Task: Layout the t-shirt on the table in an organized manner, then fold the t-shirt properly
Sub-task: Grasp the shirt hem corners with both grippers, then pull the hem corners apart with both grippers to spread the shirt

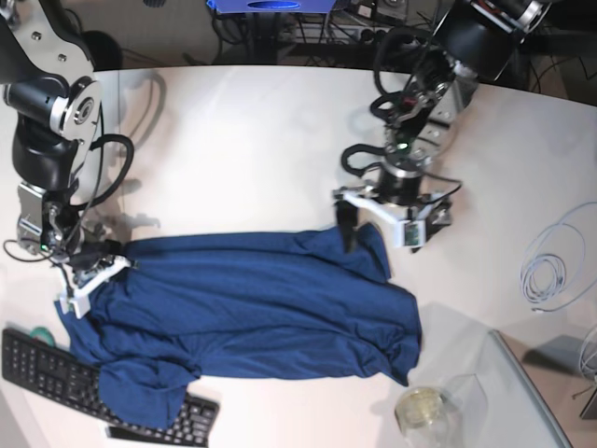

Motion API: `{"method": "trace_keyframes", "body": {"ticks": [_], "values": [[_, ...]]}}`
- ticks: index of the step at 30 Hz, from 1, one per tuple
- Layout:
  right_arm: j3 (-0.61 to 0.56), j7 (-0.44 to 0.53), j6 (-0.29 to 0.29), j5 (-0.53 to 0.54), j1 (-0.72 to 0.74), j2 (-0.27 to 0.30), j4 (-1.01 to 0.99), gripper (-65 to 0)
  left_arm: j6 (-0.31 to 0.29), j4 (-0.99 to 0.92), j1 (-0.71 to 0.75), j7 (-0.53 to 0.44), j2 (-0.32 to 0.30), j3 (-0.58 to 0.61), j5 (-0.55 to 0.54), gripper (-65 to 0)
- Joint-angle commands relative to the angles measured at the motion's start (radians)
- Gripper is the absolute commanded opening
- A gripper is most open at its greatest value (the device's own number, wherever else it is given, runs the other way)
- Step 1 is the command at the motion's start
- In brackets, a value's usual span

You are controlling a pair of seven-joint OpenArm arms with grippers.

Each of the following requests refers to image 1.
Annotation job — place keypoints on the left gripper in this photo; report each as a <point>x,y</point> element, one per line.
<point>412,225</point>

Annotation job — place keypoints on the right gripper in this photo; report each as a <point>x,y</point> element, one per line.
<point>92,266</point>

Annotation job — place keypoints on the blue long-sleeve t-shirt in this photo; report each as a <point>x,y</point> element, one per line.
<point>256,305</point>

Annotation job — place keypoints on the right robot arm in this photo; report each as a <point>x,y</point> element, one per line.
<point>47,76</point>

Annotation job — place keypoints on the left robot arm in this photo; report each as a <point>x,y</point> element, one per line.
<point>474,39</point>

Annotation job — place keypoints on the green tape roll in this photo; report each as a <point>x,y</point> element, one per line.
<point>43,335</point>

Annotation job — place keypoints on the black computer keyboard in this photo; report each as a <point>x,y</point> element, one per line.
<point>54,374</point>

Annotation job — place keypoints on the clear glass jar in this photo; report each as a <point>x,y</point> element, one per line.
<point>452,414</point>

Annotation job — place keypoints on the blue box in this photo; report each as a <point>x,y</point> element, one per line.
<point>255,6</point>

